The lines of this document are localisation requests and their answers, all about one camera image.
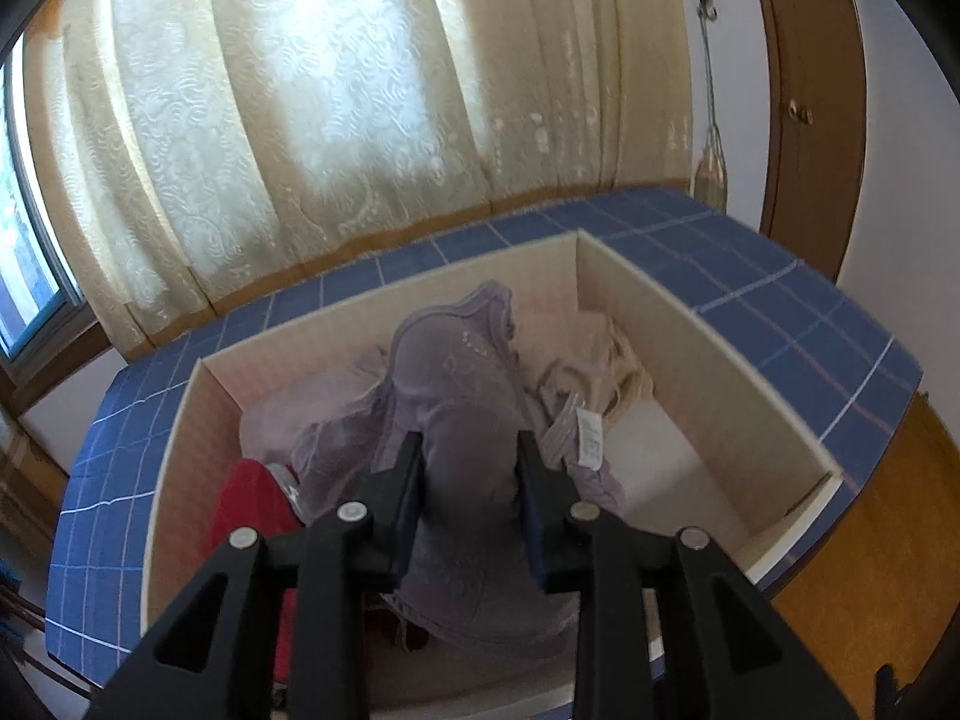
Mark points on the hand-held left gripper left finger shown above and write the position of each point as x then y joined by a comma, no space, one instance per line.
397,532

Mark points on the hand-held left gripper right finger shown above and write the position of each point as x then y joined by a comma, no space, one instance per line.
536,532

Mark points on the lavender bra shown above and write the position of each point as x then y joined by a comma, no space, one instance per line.
465,405

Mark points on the red underwear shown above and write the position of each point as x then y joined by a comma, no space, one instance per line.
251,502

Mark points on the beige underwear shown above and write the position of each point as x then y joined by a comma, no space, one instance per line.
600,367

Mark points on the white cardboard box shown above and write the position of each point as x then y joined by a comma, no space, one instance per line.
712,390

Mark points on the blue checked tablecloth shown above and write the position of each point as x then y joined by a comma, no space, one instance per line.
750,270

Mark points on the curtain tieback tassel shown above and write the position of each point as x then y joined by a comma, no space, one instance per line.
709,157

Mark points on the beige patterned curtain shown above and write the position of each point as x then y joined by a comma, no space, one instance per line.
337,90

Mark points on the wooden framed window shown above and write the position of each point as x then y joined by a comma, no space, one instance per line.
30,240

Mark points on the brass door knob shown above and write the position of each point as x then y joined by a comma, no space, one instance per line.
799,114

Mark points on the brown wooden door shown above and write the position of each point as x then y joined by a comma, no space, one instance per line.
810,52

